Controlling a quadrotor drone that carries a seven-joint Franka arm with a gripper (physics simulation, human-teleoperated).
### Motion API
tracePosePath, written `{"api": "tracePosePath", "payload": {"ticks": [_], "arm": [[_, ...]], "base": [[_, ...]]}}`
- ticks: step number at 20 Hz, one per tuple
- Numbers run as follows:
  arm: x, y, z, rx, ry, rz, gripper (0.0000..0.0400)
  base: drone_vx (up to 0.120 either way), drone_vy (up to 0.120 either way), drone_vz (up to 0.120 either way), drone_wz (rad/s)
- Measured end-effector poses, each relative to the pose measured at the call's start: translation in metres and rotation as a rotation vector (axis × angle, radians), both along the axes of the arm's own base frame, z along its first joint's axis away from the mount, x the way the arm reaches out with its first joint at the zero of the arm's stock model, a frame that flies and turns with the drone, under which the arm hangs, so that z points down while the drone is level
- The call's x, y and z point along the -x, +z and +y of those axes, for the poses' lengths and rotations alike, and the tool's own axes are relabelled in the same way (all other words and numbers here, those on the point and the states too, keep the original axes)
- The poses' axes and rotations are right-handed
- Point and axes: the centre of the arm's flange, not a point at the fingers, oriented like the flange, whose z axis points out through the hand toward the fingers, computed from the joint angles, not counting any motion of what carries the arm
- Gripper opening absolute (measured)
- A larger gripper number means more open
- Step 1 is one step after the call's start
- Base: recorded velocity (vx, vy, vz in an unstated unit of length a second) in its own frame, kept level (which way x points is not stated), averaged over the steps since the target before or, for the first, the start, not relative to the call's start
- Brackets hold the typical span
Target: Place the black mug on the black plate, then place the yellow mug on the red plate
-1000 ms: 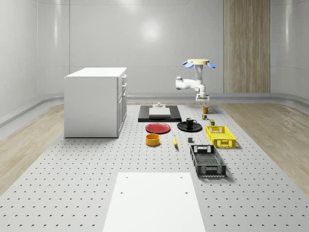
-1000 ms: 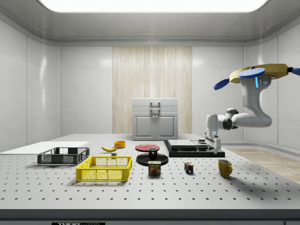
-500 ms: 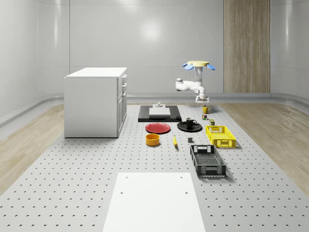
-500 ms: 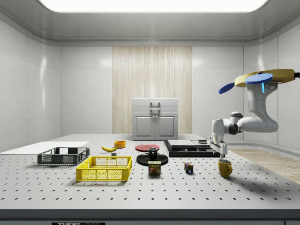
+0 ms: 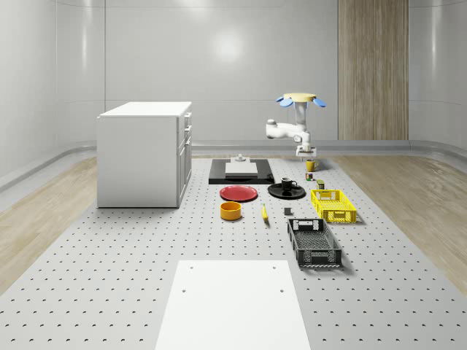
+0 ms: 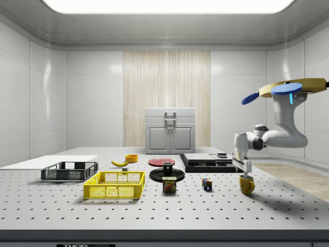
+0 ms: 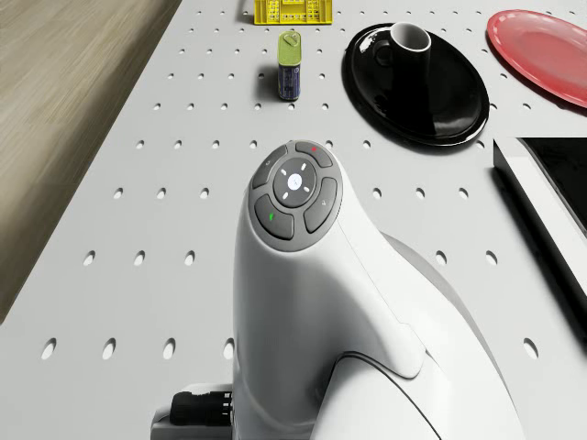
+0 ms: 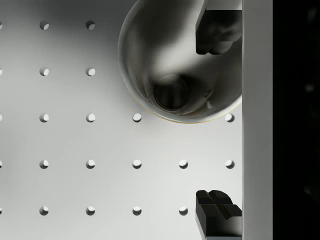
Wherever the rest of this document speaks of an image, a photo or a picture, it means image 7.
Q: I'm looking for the black plate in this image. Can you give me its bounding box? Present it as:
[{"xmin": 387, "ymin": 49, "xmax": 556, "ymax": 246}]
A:
[{"xmin": 340, "ymin": 22, "xmax": 492, "ymax": 149}]

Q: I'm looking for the black mug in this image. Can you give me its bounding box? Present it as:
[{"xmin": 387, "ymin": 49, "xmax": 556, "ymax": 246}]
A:
[{"xmin": 371, "ymin": 21, "xmax": 442, "ymax": 133}]

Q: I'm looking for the yellow basket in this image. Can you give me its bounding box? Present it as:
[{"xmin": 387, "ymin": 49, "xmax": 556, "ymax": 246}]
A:
[{"xmin": 252, "ymin": 0, "xmax": 334, "ymax": 27}]

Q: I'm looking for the red plate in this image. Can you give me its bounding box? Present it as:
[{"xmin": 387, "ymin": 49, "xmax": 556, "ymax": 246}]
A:
[{"xmin": 485, "ymin": 9, "xmax": 587, "ymax": 111}]

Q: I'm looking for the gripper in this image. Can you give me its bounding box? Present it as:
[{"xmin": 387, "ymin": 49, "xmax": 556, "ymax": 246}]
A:
[{"xmin": 150, "ymin": 381, "xmax": 236, "ymax": 440}]

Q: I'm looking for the black stove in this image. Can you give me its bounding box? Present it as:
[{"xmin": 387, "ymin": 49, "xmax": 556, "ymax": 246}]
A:
[{"xmin": 492, "ymin": 136, "xmax": 587, "ymax": 300}]

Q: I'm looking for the flat-sided can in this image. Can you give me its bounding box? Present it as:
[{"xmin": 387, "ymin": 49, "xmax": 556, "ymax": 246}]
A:
[{"xmin": 275, "ymin": 30, "xmax": 305, "ymax": 102}]

